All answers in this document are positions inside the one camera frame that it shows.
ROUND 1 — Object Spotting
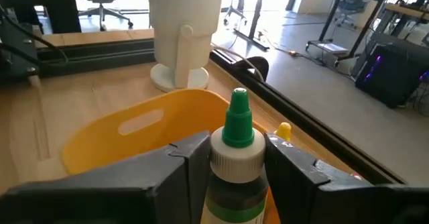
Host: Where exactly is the yellow power cable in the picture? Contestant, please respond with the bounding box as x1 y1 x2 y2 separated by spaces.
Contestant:
261 29 356 81

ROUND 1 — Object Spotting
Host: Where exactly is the black-legged office desk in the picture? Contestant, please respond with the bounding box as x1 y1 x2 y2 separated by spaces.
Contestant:
233 0 296 52

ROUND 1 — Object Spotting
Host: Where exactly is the yellow plastic bin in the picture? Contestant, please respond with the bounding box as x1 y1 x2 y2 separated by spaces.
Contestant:
60 89 281 224

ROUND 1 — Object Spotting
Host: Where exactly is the black desk leg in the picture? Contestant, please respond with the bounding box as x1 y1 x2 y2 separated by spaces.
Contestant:
39 0 82 34

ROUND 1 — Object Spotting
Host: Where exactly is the large yellow food coloring bottle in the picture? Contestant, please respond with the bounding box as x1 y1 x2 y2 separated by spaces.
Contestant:
273 121 292 143

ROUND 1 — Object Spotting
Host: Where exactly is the black computer tower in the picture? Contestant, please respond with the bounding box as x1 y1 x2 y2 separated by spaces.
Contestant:
354 32 429 109

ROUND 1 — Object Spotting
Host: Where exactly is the large green food coloring bottle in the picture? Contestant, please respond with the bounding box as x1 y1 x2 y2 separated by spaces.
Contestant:
200 87 269 224

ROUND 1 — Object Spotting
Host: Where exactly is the wooden-top office desk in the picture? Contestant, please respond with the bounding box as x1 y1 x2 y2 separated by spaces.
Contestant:
304 0 429 68

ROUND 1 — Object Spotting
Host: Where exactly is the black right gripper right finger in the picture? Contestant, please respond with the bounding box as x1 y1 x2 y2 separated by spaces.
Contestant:
263 132 429 224

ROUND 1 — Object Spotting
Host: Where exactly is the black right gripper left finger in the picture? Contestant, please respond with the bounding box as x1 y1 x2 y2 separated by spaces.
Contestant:
0 131 212 224

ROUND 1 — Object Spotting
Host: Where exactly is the white lamp cable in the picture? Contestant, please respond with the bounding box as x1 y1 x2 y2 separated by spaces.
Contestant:
210 44 265 82

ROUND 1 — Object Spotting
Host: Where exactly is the black frame clamp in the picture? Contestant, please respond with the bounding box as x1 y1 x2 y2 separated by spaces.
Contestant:
234 56 270 82

